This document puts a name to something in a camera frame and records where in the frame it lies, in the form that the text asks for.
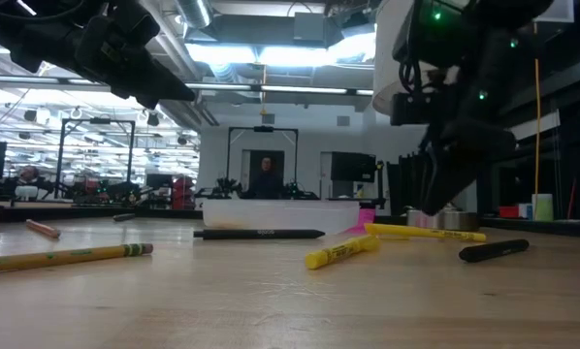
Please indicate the long ceiling light bar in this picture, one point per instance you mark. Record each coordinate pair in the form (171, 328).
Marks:
(295, 89)

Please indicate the silver air duct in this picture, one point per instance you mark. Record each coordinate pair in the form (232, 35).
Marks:
(195, 12)

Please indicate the clear plastic supply box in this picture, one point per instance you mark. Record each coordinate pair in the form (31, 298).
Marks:
(280, 215)

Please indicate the black aluminium table frame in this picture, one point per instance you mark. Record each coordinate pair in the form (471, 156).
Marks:
(76, 213)

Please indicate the thick yellow highlighter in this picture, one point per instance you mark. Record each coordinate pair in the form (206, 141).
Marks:
(338, 253)

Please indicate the black folding panels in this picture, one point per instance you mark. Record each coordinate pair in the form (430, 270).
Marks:
(401, 184)

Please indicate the red bin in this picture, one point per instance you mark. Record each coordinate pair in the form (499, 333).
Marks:
(508, 212)

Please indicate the small dark marker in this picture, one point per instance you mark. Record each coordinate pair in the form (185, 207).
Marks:
(123, 217)

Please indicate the grey wall vent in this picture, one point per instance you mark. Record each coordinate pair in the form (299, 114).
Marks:
(268, 119)
(343, 121)

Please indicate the black pen white print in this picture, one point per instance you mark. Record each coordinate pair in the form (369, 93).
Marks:
(270, 234)

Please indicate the black gantry frame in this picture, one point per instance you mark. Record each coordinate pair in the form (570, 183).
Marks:
(263, 129)
(100, 120)

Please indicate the blue white box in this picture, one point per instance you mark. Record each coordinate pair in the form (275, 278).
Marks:
(525, 212)

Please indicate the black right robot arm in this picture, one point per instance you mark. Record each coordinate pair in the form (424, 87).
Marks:
(489, 19)

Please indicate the person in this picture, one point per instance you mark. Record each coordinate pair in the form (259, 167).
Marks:
(267, 186)
(28, 177)

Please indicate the white background device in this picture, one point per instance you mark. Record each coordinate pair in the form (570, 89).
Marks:
(26, 192)

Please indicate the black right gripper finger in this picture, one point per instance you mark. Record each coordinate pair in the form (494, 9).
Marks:
(460, 179)
(431, 184)

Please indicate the pale green roll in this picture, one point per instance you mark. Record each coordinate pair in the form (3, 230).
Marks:
(543, 208)

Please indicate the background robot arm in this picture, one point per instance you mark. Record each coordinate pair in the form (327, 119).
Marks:
(227, 186)
(297, 191)

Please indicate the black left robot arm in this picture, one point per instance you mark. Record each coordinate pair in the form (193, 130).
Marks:
(28, 29)

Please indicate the grey ceiling unit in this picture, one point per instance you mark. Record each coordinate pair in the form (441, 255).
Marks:
(309, 26)

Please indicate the red rod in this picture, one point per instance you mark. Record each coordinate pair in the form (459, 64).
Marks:
(571, 201)

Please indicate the short wooden pencil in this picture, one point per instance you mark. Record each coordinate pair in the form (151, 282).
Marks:
(42, 228)

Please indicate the yellow pencil green ferrule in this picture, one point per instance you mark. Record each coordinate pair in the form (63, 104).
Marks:
(76, 256)

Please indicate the black marker pen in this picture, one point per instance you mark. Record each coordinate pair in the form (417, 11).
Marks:
(493, 250)

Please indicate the white shade table lamp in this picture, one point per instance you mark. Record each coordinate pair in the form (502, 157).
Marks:
(384, 48)

